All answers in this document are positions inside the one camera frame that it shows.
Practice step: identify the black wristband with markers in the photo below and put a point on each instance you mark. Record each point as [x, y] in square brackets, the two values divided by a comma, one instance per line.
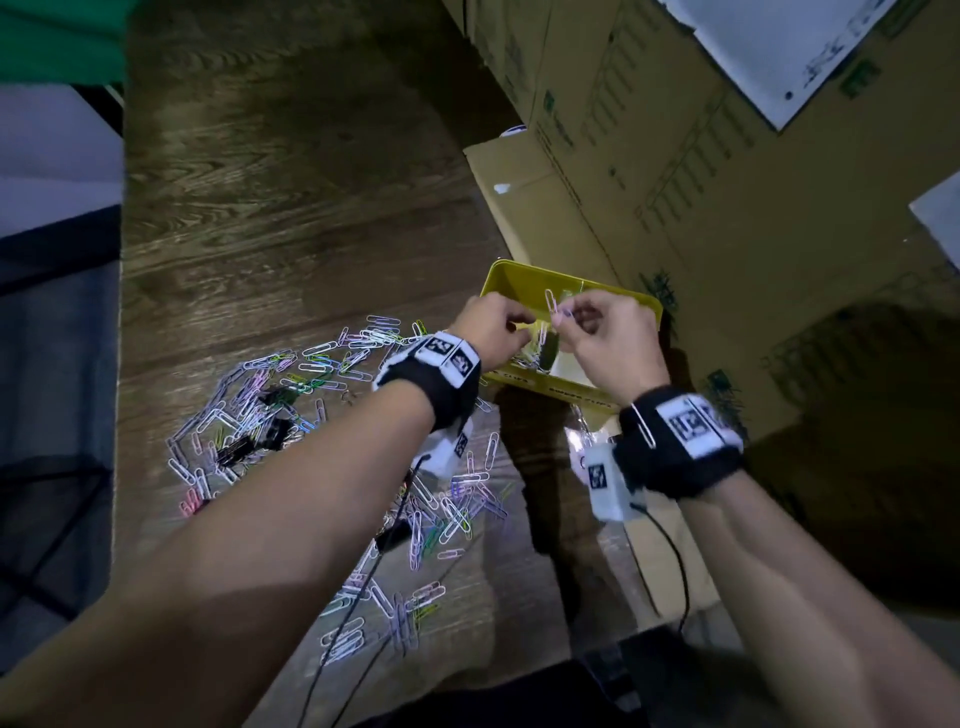
[427, 382]
[675, 450]

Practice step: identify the black metal stool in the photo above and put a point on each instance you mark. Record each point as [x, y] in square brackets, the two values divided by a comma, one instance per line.
[45, 480]

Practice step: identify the white furniture with black base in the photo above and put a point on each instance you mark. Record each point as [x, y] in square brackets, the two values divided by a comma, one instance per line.
[52, 150]

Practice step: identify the person's left hand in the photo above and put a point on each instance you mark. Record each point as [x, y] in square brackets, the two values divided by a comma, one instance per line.
[491, 330]

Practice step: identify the white paper clip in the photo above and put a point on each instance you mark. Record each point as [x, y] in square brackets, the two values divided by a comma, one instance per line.
[551, 300]

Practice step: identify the yellow divided bin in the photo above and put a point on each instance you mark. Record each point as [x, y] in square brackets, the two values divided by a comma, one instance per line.
[517, 281]

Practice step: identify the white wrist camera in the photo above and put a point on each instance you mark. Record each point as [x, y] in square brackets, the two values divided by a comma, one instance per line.
[607, 480]
[450, 450]

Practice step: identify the person's right forearm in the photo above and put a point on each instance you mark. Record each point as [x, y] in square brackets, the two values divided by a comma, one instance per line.
[787, 600]

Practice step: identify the person's black clothing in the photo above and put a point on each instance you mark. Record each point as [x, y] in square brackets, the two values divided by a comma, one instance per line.
[525, 697]

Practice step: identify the green cloth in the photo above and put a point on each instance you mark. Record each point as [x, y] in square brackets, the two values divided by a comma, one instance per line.
[60, 45]

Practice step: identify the black right wristband with markers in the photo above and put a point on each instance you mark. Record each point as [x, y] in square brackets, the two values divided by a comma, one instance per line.
[675, 450]

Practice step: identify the group of black binder clips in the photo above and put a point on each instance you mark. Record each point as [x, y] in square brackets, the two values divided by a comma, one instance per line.
[276, 433]

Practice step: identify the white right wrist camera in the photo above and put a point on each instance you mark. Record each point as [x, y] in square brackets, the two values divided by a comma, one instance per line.
[607, 480]

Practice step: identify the large printed cardboard box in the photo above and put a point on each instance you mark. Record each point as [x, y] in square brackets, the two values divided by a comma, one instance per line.
[750, 225]

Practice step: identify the person's left forearm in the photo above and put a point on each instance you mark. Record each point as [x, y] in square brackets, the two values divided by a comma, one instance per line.
[225, 562]

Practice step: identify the black left wristband with markers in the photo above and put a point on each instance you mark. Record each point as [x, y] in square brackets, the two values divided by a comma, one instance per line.
[427, 382]

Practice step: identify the person's right hand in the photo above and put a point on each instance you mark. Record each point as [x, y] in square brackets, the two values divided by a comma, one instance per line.
[619, 345]

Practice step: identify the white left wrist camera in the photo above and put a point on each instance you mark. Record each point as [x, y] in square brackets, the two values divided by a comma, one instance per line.
[450, 450]

